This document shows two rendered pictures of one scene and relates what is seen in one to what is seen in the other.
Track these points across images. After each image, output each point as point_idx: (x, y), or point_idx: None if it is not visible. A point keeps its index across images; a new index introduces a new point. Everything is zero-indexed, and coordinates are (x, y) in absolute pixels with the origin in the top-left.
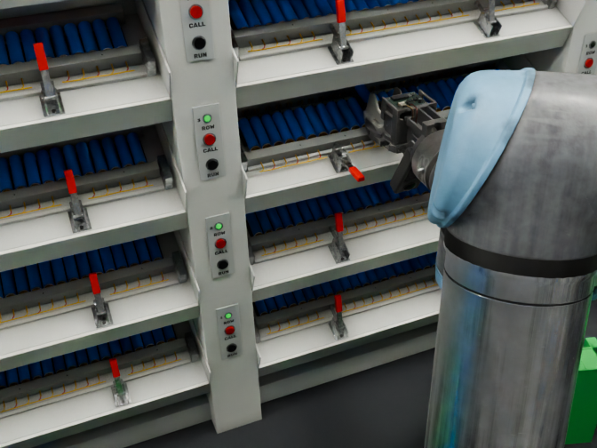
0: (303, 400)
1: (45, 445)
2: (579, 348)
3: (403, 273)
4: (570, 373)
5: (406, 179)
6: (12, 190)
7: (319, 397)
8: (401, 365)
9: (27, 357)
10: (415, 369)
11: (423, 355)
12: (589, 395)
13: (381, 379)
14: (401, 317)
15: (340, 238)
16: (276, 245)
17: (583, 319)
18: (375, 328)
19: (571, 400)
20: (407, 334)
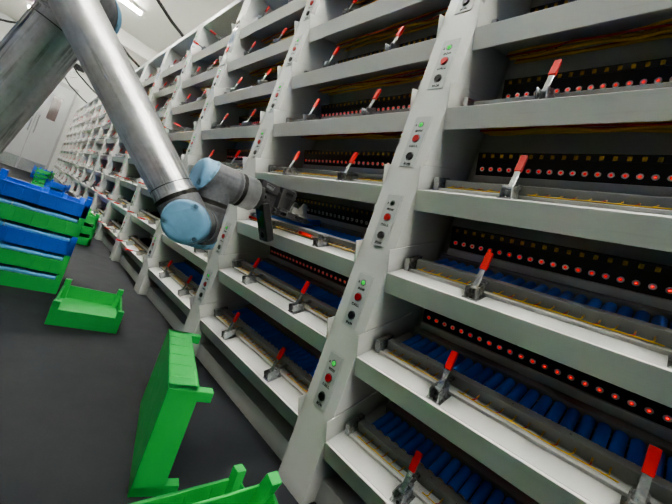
0: (198, 368)
1: (171, 306)
2: (19, 23)
3: (278, 349)
4: (12, 28)
5: (258, 224)
6: None
7: (200, 373)
8: (230, 406)
9: (182, 250)
10: (227, 411)
11: (243, 418)
12: (155, 413)
13: (217, 396)
14: (244, 356)
15: (251, 270)
16: (247, 271)
17: (26, 13)
18: (233, 348)
19: (6, 41)
20: (251, 395)
